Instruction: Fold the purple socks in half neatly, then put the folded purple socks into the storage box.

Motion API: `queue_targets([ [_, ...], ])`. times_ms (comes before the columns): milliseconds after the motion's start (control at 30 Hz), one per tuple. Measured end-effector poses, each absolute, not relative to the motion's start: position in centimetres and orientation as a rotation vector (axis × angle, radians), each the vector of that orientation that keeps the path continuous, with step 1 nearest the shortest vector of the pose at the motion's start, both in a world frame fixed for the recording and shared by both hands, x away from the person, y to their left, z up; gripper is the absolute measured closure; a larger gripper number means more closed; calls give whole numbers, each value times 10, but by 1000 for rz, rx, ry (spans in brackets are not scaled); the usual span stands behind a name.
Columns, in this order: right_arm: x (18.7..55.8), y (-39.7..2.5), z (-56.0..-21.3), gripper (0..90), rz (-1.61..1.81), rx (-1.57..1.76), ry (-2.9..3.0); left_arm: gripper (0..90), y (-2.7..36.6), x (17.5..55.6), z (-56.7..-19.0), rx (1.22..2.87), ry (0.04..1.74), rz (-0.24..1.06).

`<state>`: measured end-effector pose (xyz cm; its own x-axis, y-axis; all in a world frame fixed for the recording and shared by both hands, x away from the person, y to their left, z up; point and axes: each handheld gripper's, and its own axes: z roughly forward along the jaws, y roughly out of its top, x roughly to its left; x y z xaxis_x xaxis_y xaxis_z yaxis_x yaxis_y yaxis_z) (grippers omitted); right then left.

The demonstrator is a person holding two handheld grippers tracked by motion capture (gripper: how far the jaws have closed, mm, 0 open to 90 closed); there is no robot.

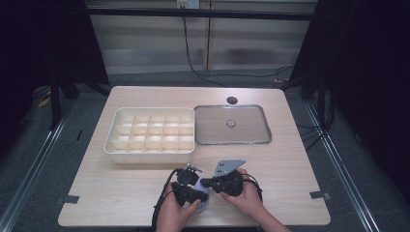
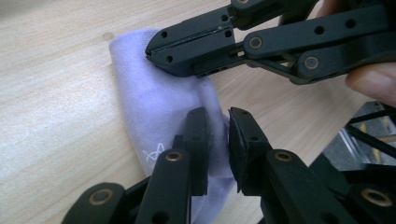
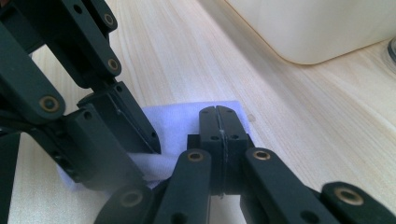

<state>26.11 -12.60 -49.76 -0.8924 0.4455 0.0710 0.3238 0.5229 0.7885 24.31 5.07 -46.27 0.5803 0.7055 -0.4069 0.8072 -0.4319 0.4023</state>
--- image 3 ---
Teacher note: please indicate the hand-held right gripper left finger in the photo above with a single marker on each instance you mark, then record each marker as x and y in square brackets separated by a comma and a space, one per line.
[209, 124]

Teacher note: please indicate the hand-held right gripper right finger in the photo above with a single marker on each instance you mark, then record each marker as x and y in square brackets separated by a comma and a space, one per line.
[232, 127]

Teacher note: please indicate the light purple sock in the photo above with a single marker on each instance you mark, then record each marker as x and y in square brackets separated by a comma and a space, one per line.
[174, 124]

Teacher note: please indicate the white divided storage box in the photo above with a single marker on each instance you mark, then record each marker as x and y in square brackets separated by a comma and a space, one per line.
[311, 28]

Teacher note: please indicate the clear plastic lid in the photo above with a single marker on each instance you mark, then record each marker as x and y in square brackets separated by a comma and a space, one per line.
[393, 53]

